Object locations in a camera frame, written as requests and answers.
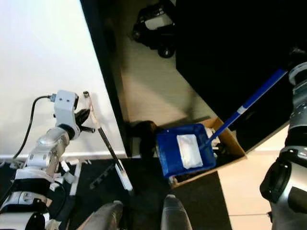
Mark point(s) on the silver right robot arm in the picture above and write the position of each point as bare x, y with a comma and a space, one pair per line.
290, 163

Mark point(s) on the grey left robot leg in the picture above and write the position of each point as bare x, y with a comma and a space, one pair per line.
103, 218

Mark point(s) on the black wheeled machine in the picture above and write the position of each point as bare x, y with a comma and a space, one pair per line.
156, 24

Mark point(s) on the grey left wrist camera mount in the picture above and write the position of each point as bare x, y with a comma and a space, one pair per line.
65, 106

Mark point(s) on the white foam tray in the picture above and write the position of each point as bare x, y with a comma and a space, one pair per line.
190, 151

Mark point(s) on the large black cabinet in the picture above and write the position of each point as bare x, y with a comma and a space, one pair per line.
230, 48

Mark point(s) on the black floor mat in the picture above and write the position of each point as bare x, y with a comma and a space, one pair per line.
144, 208

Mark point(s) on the grey right robot leg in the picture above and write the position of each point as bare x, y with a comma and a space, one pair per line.
177, 215

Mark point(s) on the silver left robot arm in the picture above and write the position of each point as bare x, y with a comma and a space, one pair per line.
50, 148

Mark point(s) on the grey robot leg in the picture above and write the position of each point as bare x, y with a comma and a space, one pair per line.
177, 215
103, 218

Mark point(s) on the black toothed strip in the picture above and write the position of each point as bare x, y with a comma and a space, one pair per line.
102, 176

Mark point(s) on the round black bag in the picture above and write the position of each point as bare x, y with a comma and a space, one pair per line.
141, 139

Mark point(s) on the black door frame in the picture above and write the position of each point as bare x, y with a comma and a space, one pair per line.
103, 72

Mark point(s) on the brown cardboard rubbish box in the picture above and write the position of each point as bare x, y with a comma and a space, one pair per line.
230, 143

